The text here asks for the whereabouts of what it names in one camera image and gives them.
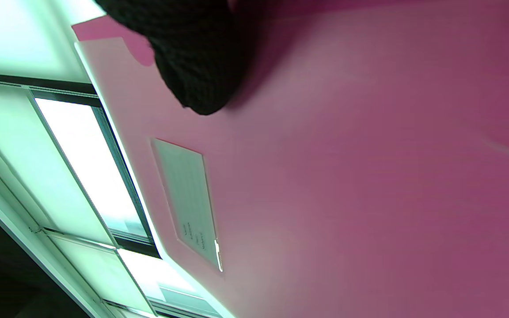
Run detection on person's right hand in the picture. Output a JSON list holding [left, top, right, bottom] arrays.
[[93, 0, 255, 116]]

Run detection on pink cardstock sheet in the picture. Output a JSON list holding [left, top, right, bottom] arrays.
[[71, 15, 157, 68]]

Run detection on black window frame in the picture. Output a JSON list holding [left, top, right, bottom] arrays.
[[0, 71, 164, 259]]

